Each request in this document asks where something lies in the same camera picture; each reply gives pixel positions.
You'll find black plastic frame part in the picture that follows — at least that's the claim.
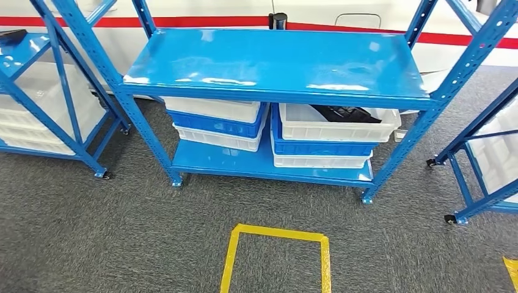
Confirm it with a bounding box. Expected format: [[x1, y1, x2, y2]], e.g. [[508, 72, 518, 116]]
[[0, 29, 28, 45]]

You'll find blue metal shelf rack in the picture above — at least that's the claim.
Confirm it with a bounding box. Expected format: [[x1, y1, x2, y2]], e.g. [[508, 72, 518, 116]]
[[30, 0, 518, 205], [0, 28, 133, 181], [425, 76, 518, 226]]

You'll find blue plastic crate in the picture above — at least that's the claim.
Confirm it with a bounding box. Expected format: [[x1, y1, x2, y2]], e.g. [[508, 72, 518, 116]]
[[270, 104, 379, 157], [166, 101, 269, 140]]

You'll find black stanchion post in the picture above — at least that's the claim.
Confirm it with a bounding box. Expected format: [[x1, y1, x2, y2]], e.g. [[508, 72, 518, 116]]
[[268, 12, 288, 31]]

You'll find black strap part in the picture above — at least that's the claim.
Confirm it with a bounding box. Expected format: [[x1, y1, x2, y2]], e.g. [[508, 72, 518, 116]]
[[309, 104, 383, 124]]

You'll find yellow floor tape square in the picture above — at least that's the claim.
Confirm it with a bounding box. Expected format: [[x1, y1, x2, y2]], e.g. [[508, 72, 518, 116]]
[[219, 223, 332, 293]]

